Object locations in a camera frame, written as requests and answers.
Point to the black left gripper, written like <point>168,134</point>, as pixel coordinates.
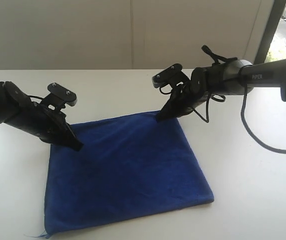
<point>49,126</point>

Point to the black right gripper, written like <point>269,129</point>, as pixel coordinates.
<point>189,93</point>

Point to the blue microfibre towel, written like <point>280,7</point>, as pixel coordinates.
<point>129,167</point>

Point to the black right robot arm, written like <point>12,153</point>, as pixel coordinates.
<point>233,77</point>

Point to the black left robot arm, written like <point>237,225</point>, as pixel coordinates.
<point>12,100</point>

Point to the green tree outside window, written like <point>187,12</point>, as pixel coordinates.
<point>273,54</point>

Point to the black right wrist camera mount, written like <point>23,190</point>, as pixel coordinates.
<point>172,76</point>

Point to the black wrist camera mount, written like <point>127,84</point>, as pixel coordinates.
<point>172,76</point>
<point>58,97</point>

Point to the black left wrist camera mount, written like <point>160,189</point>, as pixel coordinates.
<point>58,97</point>

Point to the dark window frame post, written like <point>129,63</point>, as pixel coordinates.
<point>269,31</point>

